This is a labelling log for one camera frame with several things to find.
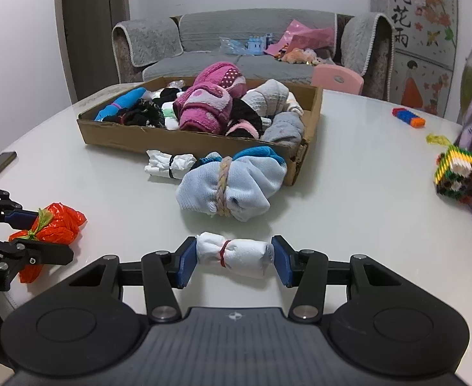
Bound white roll red band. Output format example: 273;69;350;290
196;232;274;279

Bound white cloth black band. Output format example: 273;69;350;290
144;150;197;180

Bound light blue cloth bundle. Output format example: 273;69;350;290
176;146;287;222

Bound white cloth green band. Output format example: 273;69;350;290
162;102;179;131

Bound black sock bundle blue band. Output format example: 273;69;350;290
103;98;165;128

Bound black sock pink band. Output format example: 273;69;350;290
225;98;263;140

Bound pink fluffy towel bundle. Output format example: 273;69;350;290
173;62;247;135

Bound white waffle cloth bundle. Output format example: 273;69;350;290
241;79;304;118

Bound grey sock bundle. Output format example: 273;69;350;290
261;112;304;149

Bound white cloth pink band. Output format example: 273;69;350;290
142;87;179;101

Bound brown cardboard box tray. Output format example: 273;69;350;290
77;77;322;187

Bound colourful bead cube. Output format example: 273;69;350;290
434;145;472;204

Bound yellow plastic wrapper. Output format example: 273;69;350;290
426;133;452;146

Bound red blue orange blocks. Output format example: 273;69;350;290
392;107;425;128

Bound clear plastic bag bundle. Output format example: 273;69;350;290
167;79;186;90

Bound grey covered sofa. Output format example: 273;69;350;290
111;8;394;101

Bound plush toy pile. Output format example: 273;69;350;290
280;48;322;66

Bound dark wooden door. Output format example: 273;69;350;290
55;0;130;102

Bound blue toy castle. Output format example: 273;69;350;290
246;33;273;56

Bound pink plastic bag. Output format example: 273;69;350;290
264;19;335;56

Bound decorated refrigerator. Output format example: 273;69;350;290
370;0;458;117

